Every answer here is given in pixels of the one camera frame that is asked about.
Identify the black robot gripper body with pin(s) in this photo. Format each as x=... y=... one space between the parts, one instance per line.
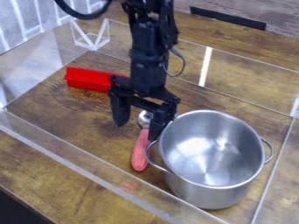
x=145 y=82

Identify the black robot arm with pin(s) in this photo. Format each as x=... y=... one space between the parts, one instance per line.
x=153 y=30

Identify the red plastic block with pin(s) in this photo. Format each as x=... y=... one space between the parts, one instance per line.
x=88 y=79

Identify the pink handled metal spoon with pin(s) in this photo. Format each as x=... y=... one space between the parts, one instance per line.
x=137 y=159

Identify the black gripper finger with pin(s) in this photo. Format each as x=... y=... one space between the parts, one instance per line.
x=162 y=114
x=120 y=108

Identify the clear acrylic barrier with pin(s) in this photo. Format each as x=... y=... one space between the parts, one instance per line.
x=64 y=155

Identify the black strip on wall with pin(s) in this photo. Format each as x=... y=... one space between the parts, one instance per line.
x=228 y=18

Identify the stainless steel pot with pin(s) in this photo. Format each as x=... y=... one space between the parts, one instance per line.
x=212 y=156

